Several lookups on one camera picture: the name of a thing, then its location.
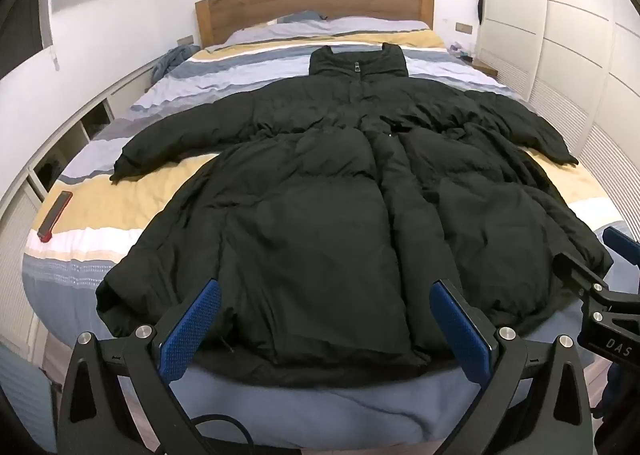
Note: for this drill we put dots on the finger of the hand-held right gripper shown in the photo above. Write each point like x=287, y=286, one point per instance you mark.
x=580, y=271
x=622, y=242

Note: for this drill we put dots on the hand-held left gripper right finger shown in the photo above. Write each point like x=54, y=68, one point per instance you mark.
x=460, y=330

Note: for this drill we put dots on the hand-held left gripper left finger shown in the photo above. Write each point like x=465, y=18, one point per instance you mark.
x=192, y=330

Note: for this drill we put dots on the black puffer jacket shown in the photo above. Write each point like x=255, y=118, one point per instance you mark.
x=325, y=215

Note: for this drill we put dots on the striped duvet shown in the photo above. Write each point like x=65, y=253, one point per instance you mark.
x=150, y=195

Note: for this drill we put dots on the blue bed sheet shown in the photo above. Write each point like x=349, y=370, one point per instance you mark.
x=320, y=410

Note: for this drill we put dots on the red and black flat case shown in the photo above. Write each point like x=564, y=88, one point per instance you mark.
x=56, y=216

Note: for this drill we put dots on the grey ribbed panel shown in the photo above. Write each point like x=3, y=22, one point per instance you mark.
x=25, y=390

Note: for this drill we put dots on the white wardrobe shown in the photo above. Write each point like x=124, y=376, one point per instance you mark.
x=565, y=35

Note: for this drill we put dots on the wooden nightstand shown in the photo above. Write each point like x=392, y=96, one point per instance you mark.
x=486, y=67

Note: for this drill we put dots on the white shelf unit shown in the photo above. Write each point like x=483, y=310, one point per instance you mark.
x=70, y=125

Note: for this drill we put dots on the crumpled blue cloth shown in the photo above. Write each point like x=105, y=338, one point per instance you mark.
x=172, y=60

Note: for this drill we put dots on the lavender pillow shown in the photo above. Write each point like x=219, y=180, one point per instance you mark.
x=270, y=34
x=380, y=26

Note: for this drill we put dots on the grey-blue pillow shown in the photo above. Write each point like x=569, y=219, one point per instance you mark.
x=302, y=17

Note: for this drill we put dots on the window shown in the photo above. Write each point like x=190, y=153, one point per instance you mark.
x=22, y=25

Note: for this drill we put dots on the wall switch plate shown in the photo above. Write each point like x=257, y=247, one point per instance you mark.
x=185, y=40
x=463, y=28

